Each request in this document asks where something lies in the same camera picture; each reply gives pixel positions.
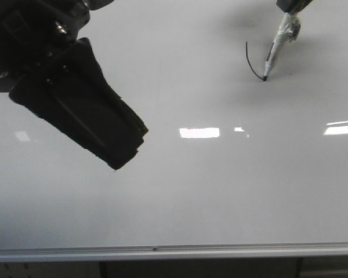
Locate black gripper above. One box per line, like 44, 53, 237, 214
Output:
276, 0, 313, 14
0, 1, 144, 170

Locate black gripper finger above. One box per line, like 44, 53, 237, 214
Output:
75, 38, 148, 138

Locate black and white whiteboard marker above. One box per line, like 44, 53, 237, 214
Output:
262, 13, 301, 81

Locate white whiteboard with aluminium frame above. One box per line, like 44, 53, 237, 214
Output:
0, 1, 348, 262

